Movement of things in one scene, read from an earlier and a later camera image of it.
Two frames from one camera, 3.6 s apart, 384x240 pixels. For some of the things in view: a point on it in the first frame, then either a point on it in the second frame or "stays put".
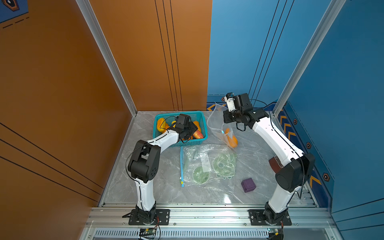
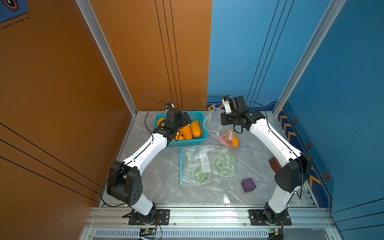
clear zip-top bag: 215,123 stays put
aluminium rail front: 207,216 stays put
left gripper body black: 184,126 -> 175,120
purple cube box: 248,185 stays put
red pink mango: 198,134 -> 224,139
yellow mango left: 161,125 stays put
